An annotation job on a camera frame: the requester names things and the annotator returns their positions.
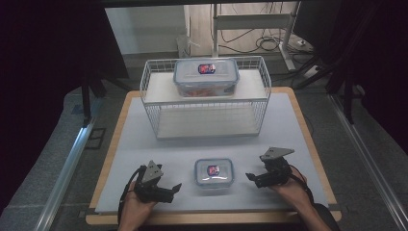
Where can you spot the person's left hand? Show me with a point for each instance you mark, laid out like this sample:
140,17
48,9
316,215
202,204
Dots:
138,208

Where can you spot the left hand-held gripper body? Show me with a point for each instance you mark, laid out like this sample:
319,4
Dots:
152,173

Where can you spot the black stand legs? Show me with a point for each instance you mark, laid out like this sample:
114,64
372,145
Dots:
348,96
86,102

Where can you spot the white metal stand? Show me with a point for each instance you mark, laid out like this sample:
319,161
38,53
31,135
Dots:
250,21

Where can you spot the black floor plate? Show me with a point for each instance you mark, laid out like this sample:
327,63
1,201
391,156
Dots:
95,138

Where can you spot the aluminium floor rail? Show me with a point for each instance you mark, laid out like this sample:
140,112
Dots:
64,179
369,160

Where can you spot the person's right hand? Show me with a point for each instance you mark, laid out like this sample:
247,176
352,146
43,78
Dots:
290,194

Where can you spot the large clear food container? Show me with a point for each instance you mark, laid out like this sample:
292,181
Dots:
192,75

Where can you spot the dark curtain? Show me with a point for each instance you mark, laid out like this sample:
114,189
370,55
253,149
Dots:
388,64
38,80

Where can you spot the black table corner bracket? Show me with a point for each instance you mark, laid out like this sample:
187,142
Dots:
335,207
86,213

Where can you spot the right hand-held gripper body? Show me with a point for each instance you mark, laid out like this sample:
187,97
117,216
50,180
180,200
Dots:
275,153

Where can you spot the small clear food container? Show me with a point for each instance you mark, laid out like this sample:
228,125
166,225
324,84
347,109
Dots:
205,180

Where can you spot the white floor adapter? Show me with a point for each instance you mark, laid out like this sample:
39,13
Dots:
304,44

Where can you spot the white power strip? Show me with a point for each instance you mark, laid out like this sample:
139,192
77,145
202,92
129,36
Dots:
311,72

